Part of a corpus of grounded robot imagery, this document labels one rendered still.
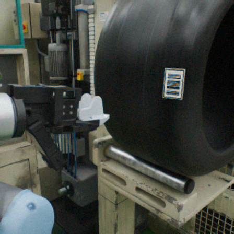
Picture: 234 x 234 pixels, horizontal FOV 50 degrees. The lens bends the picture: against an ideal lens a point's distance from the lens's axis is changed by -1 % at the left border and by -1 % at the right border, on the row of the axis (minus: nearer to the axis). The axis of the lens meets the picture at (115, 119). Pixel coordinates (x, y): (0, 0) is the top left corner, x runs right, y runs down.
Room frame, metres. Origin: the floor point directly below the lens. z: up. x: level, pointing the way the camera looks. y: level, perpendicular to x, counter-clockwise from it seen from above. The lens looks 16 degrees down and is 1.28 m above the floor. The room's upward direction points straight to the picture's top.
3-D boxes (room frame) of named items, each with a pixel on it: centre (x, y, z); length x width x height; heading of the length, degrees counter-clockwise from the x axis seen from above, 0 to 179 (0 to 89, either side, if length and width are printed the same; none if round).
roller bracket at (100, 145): (0.97, -0.07, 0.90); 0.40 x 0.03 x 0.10; 132
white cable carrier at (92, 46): (1.05, 0.07, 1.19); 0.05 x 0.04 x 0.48; 132
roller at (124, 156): (0.74, -0.09, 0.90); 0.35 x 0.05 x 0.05; 42
